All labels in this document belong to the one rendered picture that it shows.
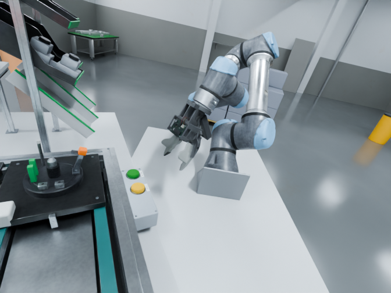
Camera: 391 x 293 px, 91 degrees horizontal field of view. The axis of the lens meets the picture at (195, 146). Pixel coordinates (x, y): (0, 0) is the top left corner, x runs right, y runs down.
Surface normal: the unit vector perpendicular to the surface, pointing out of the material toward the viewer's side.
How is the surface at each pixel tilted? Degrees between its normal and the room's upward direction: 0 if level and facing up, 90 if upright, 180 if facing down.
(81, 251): 0
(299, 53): 83
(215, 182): 90
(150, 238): 0
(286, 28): 90
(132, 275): 0
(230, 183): 90
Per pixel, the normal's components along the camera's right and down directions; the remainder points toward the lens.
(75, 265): 0.20, -0.84
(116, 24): -0.01, 0.50
